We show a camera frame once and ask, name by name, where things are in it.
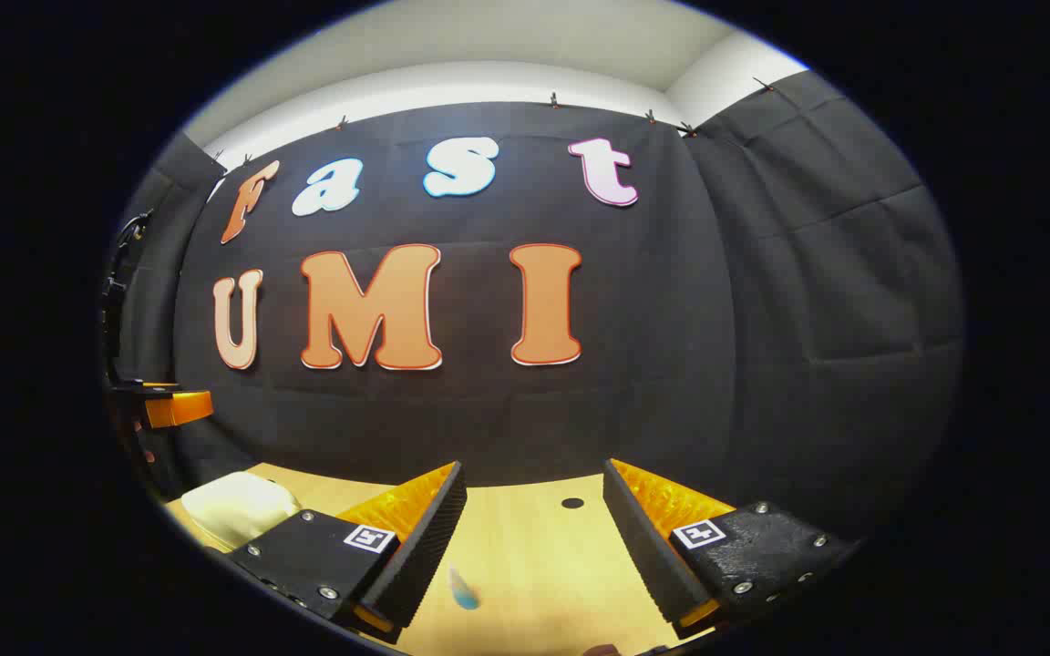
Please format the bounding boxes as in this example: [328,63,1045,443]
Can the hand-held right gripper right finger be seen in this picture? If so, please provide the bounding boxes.
[602,457,861,641]

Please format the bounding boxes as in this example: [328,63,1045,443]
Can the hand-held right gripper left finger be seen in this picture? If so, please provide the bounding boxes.
[227,460,469,646]

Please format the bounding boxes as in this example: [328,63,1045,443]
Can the blue and white tube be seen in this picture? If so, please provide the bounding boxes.
[447,564,483,612]

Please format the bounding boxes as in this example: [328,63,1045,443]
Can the pale yellow suitcase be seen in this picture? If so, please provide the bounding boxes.
[180,471,304,553]

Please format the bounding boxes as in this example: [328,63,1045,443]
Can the black backdrop cloth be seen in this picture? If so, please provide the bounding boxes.
[104,71,968,538]

